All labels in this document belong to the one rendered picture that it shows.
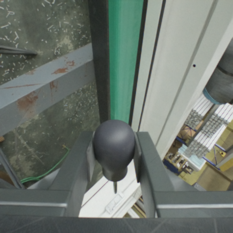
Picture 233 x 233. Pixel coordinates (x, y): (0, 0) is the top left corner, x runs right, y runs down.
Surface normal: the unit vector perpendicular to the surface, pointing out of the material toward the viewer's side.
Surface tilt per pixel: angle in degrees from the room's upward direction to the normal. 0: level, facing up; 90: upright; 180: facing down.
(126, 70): 0
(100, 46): 90
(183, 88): 90
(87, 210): 90
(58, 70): 90
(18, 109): 0
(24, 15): 0
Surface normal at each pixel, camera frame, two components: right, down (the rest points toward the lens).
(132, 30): 0.70, 0.57
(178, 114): -0.71, 0.57
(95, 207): 0.00, -0.60
